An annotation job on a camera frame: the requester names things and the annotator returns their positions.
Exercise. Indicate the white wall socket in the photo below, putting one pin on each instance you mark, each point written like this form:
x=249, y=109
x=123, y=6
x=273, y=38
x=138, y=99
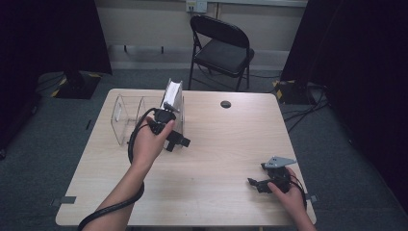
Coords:
x=196, y=5

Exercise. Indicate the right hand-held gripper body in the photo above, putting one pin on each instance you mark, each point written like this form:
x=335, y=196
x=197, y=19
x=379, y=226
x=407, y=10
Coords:
x=279, y=174

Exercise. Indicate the black folding chair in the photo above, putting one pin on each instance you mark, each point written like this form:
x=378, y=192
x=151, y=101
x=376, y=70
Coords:
x=224, y=54

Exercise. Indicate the person's left hand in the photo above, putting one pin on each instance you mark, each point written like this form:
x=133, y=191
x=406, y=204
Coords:
x=149, y=144

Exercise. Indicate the white book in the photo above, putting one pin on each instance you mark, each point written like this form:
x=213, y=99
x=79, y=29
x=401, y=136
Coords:
x=173, y=93

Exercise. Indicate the clear acrylic book rack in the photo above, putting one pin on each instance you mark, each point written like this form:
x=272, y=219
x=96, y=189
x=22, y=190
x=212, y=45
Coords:
x=128, y=115

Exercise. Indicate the black curtain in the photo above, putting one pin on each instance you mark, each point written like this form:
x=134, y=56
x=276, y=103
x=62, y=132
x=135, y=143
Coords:
x=362, y=80
x=48, y=38

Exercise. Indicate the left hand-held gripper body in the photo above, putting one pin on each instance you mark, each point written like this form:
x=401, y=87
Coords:
x=163, y=118

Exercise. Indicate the grey tape strip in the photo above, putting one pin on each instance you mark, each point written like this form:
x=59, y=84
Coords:
x=312, y=198
x=64, y=200

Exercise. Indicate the black stand base yellow tape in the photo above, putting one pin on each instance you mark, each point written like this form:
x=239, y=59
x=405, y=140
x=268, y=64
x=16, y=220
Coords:
x=288, y=91
x=78, y=85

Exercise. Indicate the person's right hand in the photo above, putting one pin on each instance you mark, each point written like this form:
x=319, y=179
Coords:
x=290, y=199

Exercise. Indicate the small black floor strip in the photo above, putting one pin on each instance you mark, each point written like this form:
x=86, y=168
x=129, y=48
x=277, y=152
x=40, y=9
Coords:
x=88, y=124

